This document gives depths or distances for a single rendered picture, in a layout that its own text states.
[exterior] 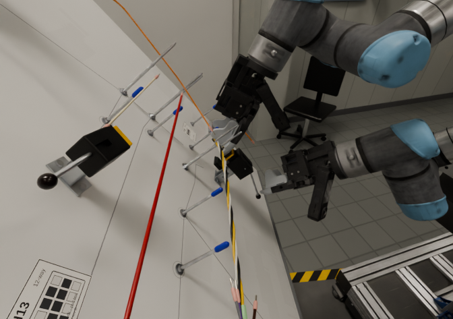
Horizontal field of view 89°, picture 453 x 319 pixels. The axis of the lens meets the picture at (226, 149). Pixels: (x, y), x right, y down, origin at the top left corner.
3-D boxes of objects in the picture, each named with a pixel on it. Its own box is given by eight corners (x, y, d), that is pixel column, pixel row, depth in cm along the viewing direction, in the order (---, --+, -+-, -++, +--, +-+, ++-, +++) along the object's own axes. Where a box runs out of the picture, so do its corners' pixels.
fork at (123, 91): (121, 87, 45) (172, 38, 41) (128, 94, 46) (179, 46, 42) (117, 90, 44) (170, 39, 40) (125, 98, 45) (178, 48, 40)
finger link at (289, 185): (276, 185, 59) (308, 175, 54) (278, 192, 58) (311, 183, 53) (267, 187, 55) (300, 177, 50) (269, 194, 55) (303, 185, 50)
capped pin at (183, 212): (178, 208, 39) (218, 183, 36) (184, 210, 40) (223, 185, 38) (180, 217, 38) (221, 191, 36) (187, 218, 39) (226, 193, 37)
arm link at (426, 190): (448, 187, 48) (429, 142, 47) (454, 224, 41) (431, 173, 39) (403, 191, 54) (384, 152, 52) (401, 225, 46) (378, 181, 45)
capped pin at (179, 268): (173, 271, 31) (224, 244, 28) (176, 261, 32) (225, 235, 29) (181, 277, 31) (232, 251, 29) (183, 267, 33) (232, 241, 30)
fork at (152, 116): (149, 111, 49) (199, 69, 45) (156, 117, 50) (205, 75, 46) (147, 116, 48) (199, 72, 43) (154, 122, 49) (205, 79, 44)
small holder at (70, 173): (-13, 193, 19) (34, 146, 17) (69, 153, 28) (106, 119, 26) (30, 231, 20) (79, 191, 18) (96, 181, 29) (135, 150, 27)
